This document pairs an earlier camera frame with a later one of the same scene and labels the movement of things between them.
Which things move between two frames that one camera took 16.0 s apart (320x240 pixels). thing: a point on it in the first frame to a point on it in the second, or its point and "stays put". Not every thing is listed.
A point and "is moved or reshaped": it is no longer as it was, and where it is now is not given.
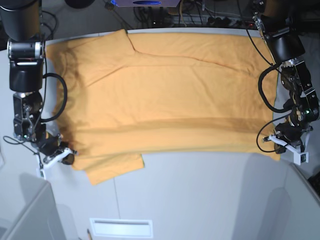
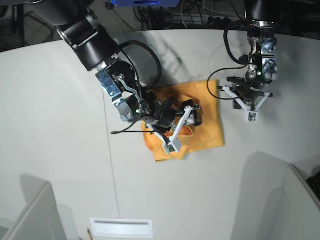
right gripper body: [291, 133] to [247, 91]
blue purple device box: [146, 3] stays put
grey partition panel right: [305, 201] stays put
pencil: [89, 236] stays put
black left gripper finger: [64, 144] to [190, 102]
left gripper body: [47, 145] to [164, 112]
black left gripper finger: [68, 159] to [197, 114]
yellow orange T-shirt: [131, 93] is moved or reshaped
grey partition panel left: [41, 221] stays put
